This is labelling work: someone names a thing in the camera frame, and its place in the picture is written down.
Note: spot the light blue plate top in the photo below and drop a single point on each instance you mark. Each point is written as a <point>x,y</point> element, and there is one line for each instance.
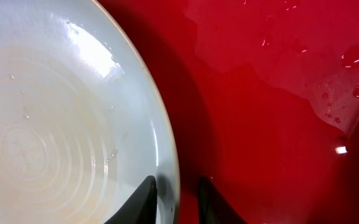
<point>82,123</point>

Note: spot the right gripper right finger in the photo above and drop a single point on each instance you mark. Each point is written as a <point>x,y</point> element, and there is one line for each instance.
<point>212,206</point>

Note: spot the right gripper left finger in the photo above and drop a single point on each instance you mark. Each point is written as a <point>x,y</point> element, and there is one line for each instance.
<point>140,207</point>

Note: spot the red plastic tray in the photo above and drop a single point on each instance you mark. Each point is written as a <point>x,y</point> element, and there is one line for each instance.
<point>263,99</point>

